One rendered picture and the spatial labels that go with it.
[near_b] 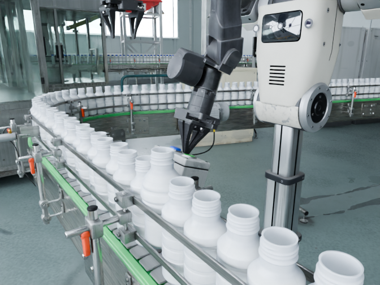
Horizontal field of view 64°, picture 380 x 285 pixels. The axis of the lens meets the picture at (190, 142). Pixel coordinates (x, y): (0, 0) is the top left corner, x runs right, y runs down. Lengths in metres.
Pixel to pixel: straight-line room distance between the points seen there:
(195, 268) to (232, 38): 0.46
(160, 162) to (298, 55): 0.62
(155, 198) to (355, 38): 6.44
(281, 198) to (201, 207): 0.76
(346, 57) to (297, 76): 5.69
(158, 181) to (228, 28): 0.36
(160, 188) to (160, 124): 1.59
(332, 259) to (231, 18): 0.50
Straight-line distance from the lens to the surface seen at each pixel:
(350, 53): 6.72
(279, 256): 0.32
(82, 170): 0.81
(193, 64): 0.67
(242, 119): 2.27
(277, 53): 1.01
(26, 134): 1.28
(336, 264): 0.34
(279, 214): 1.16
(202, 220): 0.40
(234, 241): 0.37
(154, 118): 2.03
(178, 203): 0.44
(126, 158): 0.57
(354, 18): 13.72
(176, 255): 0.47
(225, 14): 0.67
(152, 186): 0.47
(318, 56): 0.98
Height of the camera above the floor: 1.34
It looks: 16 degrees down
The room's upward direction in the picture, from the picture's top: straight up
